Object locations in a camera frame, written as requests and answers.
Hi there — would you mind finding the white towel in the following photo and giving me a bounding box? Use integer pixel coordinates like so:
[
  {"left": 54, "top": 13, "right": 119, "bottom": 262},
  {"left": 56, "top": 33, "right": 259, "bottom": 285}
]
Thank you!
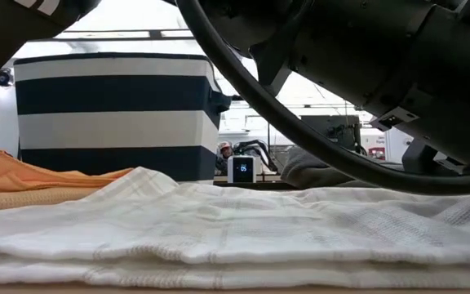
[{"left": 0, "top": 166, "right": 470, "bottom": 291}]

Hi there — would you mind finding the black hanging camera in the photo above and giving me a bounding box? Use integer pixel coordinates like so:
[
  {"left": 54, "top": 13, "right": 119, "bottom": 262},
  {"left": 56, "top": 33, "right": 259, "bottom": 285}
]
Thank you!
[{"left": 0, "top": 68, "right": 14, "bottom": 88}]

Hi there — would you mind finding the grey towel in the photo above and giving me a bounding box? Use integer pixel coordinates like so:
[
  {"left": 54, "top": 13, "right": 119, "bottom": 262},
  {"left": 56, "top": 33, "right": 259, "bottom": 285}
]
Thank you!
[{"left": 280, "top": 145, "right": 404, "bottom": 190}]

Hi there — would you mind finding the black monitor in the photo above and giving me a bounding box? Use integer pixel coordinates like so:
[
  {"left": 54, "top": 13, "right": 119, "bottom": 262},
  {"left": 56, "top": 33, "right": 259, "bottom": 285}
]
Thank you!
[{"left": 299, "top": 114, "right": 361, "bottom": 155}]

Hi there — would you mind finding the person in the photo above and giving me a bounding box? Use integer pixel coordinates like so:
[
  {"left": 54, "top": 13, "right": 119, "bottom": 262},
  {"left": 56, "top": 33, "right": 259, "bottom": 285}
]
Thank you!
[{"left": 216, "top": 140, "right": 235, "bottom": 161}]

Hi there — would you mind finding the black bent pipe stand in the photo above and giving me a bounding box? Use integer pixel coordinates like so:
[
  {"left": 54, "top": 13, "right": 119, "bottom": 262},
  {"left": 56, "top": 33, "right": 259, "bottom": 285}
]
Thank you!
[{"left": 230, "top": 94, "right": 273, "bottom": 143}]

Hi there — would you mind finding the white timer with display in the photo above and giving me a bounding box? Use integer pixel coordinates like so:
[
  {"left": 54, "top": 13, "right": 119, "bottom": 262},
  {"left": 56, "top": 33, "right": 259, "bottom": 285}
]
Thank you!
[{"left": 227, "top": 154, "right": 258, "bottom": 185}]

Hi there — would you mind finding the orange towel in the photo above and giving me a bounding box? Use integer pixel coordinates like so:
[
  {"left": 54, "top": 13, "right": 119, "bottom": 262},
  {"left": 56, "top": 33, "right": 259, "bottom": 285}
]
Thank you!
[{"left": 0, "top": 149, "right": 135, "bottom": 194}]

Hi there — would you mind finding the navy white striped fabric bin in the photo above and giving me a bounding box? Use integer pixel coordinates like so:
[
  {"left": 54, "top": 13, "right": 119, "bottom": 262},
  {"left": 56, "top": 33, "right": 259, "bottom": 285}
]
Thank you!
[{"left": 13, "top": 51, "right": 233, "bottom": 183}]

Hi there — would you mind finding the tan waffle towel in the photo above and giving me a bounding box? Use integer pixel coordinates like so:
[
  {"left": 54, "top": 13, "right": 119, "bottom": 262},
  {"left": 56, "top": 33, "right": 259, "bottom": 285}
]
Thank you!
[{"left": 0, "top": 185, "right": 102, "bottom": 215}]

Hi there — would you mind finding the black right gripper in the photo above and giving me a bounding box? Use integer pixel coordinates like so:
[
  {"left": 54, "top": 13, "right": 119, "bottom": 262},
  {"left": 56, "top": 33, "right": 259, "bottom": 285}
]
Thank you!
[{"left": 401, "top": 137, "right": 470, "bottom": 177}]

